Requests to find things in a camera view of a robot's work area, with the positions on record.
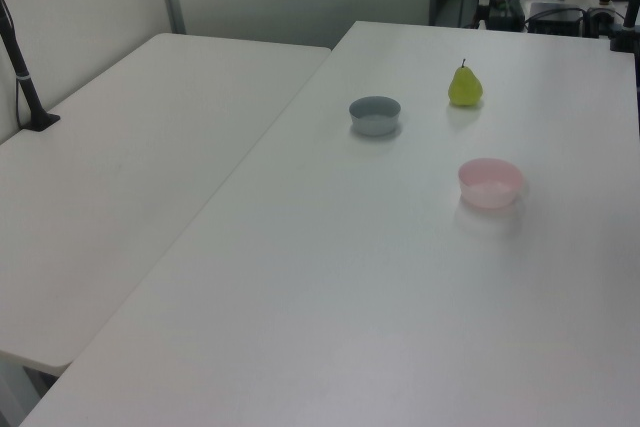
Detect black camera stand pole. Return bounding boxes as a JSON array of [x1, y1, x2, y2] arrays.
[[0, 0, 62, 133]]

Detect black electronics box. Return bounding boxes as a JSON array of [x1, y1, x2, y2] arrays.
[[527, 1, 587, 37]]

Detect pink bowl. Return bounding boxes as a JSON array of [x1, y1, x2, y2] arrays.
[[457, 157, 526, 210]]

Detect green pear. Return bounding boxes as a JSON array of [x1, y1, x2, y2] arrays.
[[447, 58, 485, 108]]

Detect black box with green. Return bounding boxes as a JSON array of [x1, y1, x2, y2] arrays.
[[491, 0, 526, 32]]

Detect grey bowl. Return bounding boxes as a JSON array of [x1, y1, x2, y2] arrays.
[[348, 95, 403, 137]]

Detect black clamp stand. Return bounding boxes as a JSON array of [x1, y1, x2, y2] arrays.
[[608, 0, 640, 54]]

